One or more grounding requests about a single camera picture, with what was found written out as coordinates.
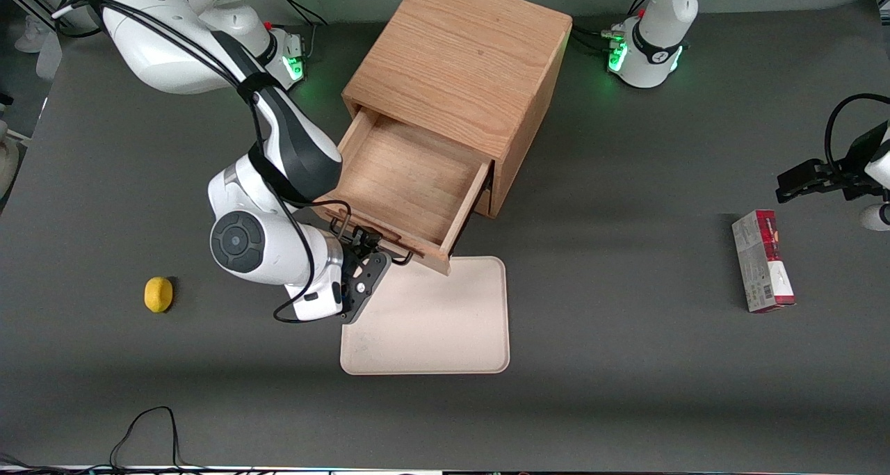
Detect thin black cable loop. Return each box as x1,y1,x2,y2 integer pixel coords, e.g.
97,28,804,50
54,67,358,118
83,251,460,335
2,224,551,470
0,405,209,473

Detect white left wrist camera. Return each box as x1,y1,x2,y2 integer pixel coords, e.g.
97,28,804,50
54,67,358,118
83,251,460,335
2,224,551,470
859,203,890,232

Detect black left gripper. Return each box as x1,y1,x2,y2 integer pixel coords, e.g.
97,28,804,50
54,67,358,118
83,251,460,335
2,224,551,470
776,122,889,205

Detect black arm base cables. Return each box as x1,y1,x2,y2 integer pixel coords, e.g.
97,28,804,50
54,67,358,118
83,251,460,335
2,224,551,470
570,0,651,55
264,0,329,65

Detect yellow lemon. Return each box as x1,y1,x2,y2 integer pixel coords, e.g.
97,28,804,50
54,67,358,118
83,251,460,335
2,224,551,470
144,276,174,314

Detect black arm wrist cable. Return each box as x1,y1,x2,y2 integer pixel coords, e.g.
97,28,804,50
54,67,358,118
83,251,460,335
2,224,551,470
52,0,353,324
825,93,890,178

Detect black right arm wrist cable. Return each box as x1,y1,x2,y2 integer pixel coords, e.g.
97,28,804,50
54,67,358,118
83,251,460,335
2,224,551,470
52,0,353,324

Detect wooden drawer with long handle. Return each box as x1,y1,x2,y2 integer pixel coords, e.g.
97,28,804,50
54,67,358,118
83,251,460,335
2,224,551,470
313,106,495,276

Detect black right arm base cables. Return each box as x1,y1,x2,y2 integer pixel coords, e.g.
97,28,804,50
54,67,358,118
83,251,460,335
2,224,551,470
264,0,329,65

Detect oak wooden drawer cabinet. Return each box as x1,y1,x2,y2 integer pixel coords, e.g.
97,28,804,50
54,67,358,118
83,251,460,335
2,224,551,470
342,0,574,219

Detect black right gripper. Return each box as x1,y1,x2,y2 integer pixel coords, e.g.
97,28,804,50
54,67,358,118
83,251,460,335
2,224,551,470
339,227,392,325

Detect black left arm base cables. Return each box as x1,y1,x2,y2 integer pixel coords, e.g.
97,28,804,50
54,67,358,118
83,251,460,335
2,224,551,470
570,0,651,55

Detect grey and red carton box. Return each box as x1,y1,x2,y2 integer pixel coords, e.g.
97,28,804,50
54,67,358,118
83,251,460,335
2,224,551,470
731,209,797,314

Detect beige plastic tray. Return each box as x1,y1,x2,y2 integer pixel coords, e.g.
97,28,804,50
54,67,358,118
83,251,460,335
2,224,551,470
340,256,510,376

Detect black left arm wrist cable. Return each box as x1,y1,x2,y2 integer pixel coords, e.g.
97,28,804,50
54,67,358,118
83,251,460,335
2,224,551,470
825,93,890,178

